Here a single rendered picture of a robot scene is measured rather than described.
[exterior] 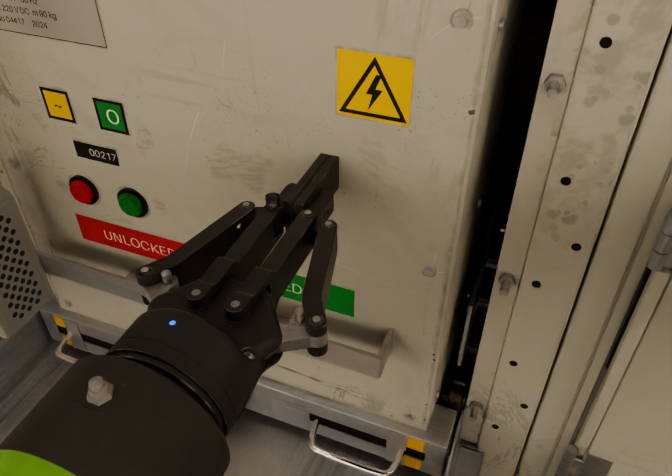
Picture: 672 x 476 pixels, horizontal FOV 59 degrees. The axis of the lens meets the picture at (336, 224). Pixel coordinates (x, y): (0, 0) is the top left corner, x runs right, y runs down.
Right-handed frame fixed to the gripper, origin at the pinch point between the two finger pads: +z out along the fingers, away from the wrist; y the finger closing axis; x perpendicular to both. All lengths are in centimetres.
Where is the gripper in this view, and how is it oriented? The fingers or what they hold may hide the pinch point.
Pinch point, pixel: (313, 193)
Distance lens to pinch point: 45.1
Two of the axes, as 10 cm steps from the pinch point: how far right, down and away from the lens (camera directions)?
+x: -0.1, -7.9, -6.2
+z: 3.6, -5.8, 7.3
